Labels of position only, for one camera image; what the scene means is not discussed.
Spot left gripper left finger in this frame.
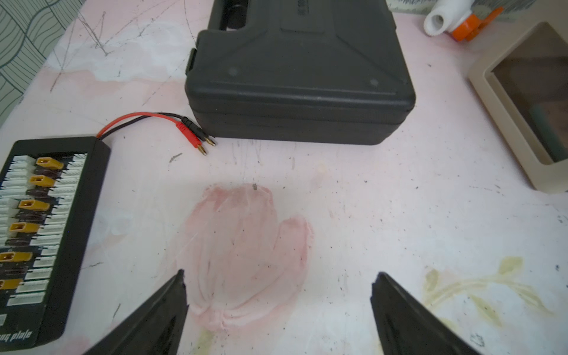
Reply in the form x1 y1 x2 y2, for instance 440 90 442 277
87 269 189 354

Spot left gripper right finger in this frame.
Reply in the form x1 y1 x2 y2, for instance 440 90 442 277
371 272 478 354

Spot beige desk organizer cabinet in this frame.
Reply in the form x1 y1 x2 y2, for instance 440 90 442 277
468 1 567 194

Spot floral pink table mat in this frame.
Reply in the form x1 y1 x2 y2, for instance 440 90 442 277
0 0 568 355

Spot red and black probes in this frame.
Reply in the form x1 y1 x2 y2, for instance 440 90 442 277
96 112 217 156

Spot black plastic tool case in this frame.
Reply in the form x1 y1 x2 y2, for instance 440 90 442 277
185 1 416 145

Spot white valve orange handle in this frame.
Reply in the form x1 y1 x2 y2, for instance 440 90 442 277
423 0 504 42

